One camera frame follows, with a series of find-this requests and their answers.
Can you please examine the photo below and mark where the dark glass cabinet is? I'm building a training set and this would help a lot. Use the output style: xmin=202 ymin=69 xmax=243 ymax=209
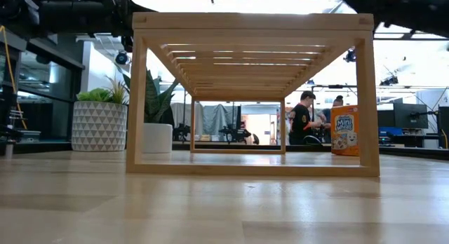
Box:
xmin=0 ymin=26 xmax=86 ymax=154

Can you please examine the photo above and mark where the white pot with snake plant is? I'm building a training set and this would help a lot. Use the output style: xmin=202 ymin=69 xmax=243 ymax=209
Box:
xmin=122 ymin=69 xmax=180 ymax=154

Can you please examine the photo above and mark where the grey hanging cloth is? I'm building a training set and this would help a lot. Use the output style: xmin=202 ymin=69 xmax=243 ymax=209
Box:
xmin=202 ymin=104 xmax=229 ymax=136

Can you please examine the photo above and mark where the yellow cable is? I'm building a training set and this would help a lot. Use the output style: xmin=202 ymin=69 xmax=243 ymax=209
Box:
xmin=0 ymin=25 xmax=28 ymax=130

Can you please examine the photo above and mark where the wooden slatted shelf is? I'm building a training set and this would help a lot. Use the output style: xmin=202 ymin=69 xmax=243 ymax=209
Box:
xmin=126 ymin=12 xmax=380 ymax=177

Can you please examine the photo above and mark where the triangle-patterned planter with succulent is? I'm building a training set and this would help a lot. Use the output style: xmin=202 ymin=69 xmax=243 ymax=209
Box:
xmin=71 ymin=75 xmax=129 ymax=153

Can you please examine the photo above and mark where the large black monitor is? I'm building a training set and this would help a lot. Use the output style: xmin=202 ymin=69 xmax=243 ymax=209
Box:
xmin=393 ymin=102 xmax=429 ymax=130

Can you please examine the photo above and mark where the small black monitor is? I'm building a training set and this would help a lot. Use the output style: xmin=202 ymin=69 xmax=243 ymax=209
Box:
xmin=377 ymin=109 xmax=395 ymax=128

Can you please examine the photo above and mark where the black metal stand frame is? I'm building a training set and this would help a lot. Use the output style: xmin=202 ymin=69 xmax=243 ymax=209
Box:
xmin=310 ymin=84 xmax=358 ymax=108

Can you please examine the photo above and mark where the orange Mini Wheats cereal box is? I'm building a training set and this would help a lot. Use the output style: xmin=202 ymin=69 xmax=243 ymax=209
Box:
xmin=330 ymin=104 xmax=360 ymax=157

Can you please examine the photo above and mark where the black wheel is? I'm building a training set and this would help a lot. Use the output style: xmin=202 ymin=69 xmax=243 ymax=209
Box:
xmin=302 ymin=135 xmax=323 ymax=146

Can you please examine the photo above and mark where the tall black monitor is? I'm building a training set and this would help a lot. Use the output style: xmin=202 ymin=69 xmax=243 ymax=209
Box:
xmin=437 ymin=106 xmax=449 ymax=149

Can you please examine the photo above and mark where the small white container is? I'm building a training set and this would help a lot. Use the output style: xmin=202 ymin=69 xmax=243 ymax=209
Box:
xmin=19 ymin=130 xmax=42 ymax=144

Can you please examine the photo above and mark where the person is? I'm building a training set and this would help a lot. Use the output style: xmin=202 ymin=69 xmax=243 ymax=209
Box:
xmin=321 ymin=95 xmax=344 ymax=135
xmin=288 ymin=90 xmax=326 ymax=146

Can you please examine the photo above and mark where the blue bin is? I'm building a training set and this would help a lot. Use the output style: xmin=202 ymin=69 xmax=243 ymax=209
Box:
xmin=378 ymin=127 xmax=404 ymax=137

